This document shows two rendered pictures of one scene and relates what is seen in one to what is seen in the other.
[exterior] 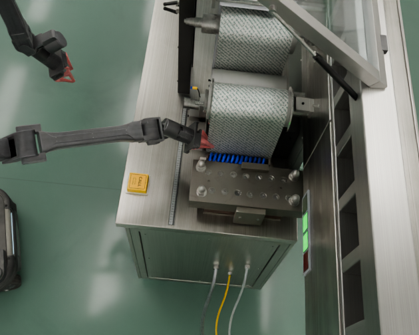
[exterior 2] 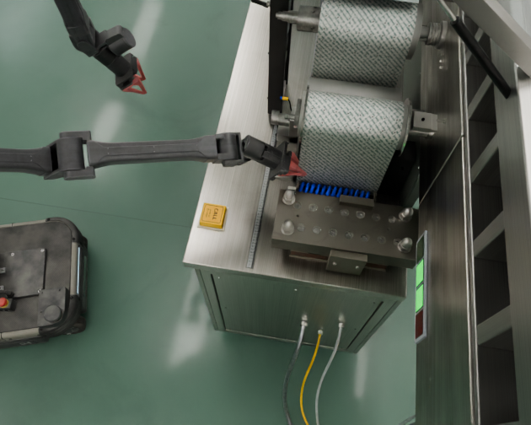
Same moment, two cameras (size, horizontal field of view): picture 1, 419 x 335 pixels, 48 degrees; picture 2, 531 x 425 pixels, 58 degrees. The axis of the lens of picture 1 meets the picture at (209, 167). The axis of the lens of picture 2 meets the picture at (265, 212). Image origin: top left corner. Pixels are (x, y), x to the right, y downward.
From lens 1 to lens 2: 30 cm
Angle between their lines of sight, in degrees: 5
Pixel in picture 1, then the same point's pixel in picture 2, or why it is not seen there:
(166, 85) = (254, 104)
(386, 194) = not seen: outside the picture
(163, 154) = (246, 184)
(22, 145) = (64, 156)
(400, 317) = not seen: outside the picture
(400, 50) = not seen: outside the picture
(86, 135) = (146, 147)
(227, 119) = (323, 137)
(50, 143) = (100, 155)
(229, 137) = (325, 163)
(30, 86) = (114, 112)
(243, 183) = (340, 221)
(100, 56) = (190, 83)
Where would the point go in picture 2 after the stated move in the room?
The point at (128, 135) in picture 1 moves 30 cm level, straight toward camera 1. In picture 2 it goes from (199, 152) to (208, 262)
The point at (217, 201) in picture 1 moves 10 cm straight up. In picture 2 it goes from (307, 241) to (310, 225)
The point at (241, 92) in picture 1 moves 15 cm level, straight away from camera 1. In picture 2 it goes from (343, 101) to (356, 58)
